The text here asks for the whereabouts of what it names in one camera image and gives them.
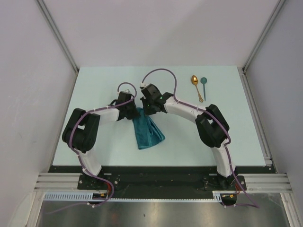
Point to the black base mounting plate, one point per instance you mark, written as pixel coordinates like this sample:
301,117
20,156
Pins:
160,183

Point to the right aluminium corner post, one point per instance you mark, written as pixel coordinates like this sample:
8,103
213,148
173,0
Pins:
264,33

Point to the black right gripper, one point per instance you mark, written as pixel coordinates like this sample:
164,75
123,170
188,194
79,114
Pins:
147,111

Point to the white slotted cable duct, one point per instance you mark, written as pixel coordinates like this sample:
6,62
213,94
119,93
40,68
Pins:
89,197

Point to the right aluminium side rail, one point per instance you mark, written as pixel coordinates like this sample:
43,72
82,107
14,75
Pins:
256,119

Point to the gold metal spoon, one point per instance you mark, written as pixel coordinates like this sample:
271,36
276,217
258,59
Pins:
194,81

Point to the aluminium corner post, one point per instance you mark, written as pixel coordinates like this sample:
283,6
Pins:
57,34
264,33

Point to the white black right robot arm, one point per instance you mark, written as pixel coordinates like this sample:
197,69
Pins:
211,125

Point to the left aluminium corner post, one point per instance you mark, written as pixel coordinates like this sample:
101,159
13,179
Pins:
57,34

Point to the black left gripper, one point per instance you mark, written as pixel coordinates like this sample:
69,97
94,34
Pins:
135,114

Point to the teal plastic spoon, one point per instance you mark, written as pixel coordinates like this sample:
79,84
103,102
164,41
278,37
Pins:
203,80

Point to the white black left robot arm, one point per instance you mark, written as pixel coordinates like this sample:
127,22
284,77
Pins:
105,129

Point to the teal satin napkin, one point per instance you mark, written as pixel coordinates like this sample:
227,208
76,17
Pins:
147,133

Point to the aluminium front frame rail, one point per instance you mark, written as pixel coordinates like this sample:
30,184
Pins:
256,183

